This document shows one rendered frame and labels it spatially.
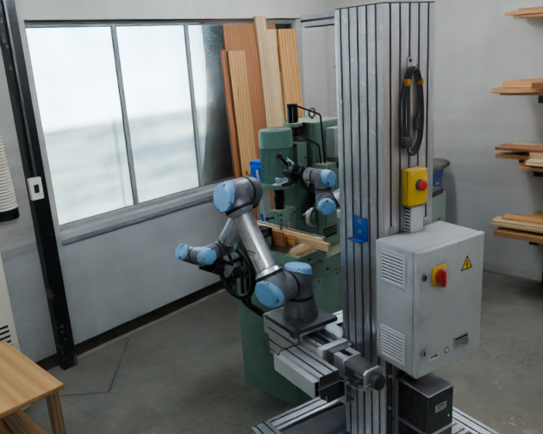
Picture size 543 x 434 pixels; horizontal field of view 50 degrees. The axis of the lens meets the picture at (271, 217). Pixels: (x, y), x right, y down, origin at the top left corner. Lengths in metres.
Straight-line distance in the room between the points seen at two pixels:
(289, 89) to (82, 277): 2.29
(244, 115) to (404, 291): 2.81
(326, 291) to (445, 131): 2.28
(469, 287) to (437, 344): 0.24
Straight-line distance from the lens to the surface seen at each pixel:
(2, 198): 3.49
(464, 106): 4.97
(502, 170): 4.92
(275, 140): 2.97
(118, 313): 4.26
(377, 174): 2.11
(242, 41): 4.70
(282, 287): 2.27
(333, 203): 2.56
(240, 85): 4.57
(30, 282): 3.86
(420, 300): 2.03
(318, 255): 3.00
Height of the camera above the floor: 1.91
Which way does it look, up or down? 16 degrees down
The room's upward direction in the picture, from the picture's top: 4 degrees counter-clockwise
